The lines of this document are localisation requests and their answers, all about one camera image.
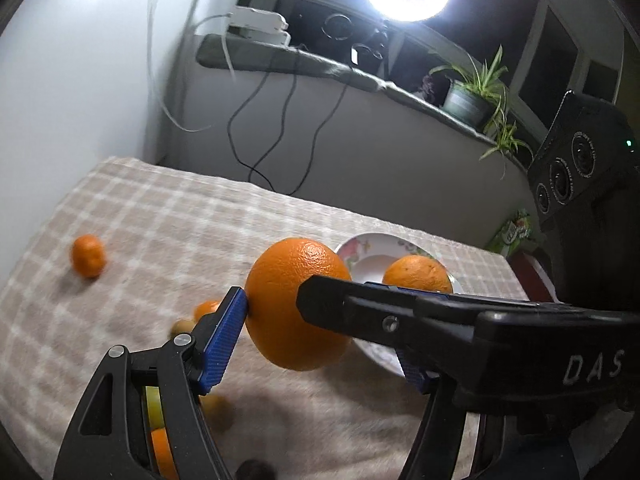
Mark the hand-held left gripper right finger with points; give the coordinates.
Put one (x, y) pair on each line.
(414, 375)

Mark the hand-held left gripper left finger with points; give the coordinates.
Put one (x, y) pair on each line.
(225, 340)

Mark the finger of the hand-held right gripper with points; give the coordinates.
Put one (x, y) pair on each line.
(450, 299)
(350, 310)

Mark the brown kiwi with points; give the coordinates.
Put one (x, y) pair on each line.
(181, 329)

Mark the floral white plate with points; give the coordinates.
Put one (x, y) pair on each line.
(370, 260)

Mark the large orange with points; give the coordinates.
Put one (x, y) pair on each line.
(290, 300)

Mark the small mandarin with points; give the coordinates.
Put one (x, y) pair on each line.
(206, 309)

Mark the yellow-brown fruit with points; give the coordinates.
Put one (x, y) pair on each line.
(221, 412)

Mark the dark red object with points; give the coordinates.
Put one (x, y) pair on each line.
(535, 275)

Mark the green packet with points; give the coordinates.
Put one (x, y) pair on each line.
(515, 232)

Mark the yellow-green fruit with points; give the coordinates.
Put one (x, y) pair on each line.
(152, 405)

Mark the beige checked blanket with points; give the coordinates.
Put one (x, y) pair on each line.
(200, 220)

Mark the small orange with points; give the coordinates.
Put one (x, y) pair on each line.
(162, 452)

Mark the dark brown fruit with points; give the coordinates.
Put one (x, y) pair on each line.
(255, 471)

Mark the potted spider plant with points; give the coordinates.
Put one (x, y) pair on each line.
(465, 102)

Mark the small purple plant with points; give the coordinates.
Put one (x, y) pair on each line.
(427, 87)

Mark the grey window sill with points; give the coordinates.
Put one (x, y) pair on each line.
(320, 65)

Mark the black light stand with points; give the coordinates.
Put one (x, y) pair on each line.
(372, 50)

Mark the white power strip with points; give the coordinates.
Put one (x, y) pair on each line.
(255, 20)

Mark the grey window frame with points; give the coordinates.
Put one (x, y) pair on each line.
(535, 60)

